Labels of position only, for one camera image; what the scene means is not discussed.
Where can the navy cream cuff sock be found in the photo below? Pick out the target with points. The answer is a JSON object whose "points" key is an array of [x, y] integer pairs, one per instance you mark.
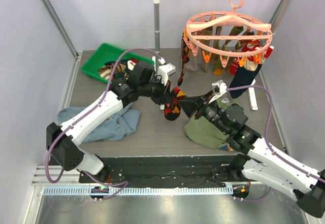
{"points": [[243, 77]]}

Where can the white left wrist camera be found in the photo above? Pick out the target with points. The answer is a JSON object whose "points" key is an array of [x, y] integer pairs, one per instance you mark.
{"points": [[163, 69]]}

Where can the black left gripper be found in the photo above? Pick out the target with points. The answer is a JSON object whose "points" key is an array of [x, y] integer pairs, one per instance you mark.
{"points": [[164, 96]]}

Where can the white slotted cable duct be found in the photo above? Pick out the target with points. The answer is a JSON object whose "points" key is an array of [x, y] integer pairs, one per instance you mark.
{"points": [[105, 191]]}

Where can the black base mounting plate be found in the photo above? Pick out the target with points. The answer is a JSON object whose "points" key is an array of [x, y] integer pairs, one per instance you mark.
{"points": [[198, 171]]}

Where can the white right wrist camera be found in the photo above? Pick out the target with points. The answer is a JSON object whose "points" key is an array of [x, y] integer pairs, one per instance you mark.
{"points": [[219, 89]]}

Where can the green crumpled garment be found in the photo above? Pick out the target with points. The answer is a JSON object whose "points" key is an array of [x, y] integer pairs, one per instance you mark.
{"points": [[202, 132]]}

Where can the green plastic tray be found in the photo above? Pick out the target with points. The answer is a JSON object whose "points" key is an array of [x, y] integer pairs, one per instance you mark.
{"points": [[106, 53]]}

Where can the light blue denim shirt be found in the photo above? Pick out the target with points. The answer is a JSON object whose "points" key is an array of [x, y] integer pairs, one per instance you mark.
{"points": [[113, 128]]}

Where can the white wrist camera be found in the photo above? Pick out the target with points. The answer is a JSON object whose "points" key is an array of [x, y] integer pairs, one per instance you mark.
{"points": [[163, 69], [219, 89]]}

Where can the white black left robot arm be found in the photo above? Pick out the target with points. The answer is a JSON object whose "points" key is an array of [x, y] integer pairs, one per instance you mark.
{"points": [[62, 141]]}

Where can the black colourful argyle sock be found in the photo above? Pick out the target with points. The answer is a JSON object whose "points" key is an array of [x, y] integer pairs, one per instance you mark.
{"points": [[173, 110]]}

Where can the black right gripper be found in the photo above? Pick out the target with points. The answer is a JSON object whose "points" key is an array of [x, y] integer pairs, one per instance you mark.
{"points": [[201, 104]]}

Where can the pink round clip hanger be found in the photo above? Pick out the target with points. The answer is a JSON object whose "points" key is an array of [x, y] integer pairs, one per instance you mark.
{"points": [[261, 38]]}

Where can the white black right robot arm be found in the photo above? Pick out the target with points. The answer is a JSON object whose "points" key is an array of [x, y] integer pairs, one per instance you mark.
{"points": [[258, 159]]}

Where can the beige grey sock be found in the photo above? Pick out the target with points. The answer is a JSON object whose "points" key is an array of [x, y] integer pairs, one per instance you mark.
{"points": [[193, 63]]}

